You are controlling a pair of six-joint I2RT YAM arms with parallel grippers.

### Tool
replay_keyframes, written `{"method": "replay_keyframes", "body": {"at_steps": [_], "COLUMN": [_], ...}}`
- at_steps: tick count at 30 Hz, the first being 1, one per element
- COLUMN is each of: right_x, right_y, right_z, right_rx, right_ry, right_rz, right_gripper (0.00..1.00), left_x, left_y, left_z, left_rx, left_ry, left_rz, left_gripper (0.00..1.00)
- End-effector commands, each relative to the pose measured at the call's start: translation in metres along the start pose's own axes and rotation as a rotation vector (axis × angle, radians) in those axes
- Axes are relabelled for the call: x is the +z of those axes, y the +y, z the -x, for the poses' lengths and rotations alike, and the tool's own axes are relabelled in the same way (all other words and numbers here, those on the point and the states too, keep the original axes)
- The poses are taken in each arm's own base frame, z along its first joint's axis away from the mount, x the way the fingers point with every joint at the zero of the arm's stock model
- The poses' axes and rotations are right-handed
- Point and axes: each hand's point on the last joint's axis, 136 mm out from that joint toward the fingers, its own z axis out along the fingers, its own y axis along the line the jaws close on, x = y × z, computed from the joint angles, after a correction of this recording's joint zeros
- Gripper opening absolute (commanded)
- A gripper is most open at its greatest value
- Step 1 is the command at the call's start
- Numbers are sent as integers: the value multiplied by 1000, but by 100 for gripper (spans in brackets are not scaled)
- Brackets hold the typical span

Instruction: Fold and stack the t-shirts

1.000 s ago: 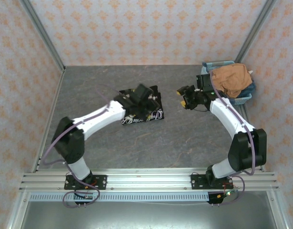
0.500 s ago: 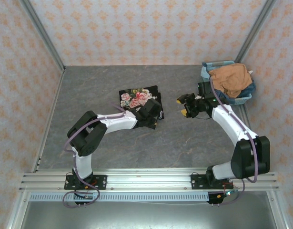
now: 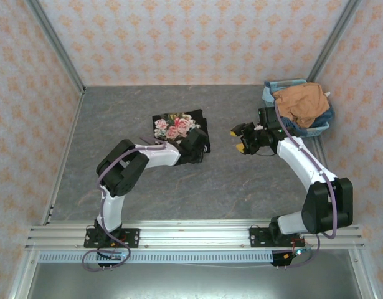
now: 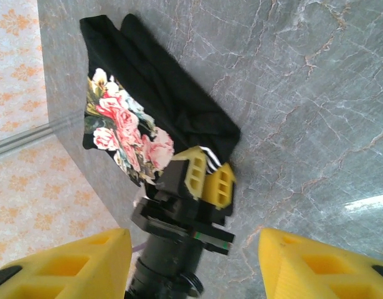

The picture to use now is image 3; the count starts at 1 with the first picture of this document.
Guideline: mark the black floral print t-shirt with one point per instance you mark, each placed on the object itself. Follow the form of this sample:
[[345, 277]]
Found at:
[[175, 124]]

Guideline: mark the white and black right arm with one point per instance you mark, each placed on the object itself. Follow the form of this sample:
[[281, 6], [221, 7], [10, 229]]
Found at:
[[303, 168]]

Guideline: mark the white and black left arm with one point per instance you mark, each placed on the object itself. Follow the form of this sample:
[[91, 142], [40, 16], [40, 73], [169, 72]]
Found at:
[[111, 208]]

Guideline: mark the light blue perforated plastic basket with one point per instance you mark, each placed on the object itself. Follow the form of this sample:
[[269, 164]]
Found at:
[[315, 132]]

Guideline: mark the orange t-shirt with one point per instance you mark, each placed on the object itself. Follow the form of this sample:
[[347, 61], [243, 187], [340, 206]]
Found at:
[[303, 102]]

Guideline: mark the aluminium front mounting beam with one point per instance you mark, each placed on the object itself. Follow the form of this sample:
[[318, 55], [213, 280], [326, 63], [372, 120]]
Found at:
[[194, 233]]

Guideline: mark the small circuit board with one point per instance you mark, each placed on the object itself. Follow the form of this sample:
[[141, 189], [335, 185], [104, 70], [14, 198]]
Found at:
[[300, 251], [115, 257]]

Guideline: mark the steel sheet shelf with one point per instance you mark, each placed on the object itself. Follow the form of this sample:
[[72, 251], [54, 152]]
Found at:
[[194, 283]]

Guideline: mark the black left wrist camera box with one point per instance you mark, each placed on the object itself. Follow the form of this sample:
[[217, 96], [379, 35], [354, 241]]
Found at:
[[197, 136]]

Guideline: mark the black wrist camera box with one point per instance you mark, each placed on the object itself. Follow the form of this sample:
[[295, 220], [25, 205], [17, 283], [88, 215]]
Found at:
[[197, 136], [267, 118]]

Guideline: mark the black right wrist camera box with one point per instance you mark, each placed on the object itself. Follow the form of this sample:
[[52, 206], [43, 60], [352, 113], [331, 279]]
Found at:
[[267, 118]]

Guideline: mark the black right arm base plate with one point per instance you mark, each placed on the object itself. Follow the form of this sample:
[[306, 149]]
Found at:
[[258, 236]]

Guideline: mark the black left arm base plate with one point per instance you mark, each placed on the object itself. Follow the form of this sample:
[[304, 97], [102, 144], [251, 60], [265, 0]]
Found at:
[[132, 238]]

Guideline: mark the aluminium frame post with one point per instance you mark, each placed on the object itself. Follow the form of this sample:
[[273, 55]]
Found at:
[[54, 40], [365, 277], [334, 37], [21, 277]]

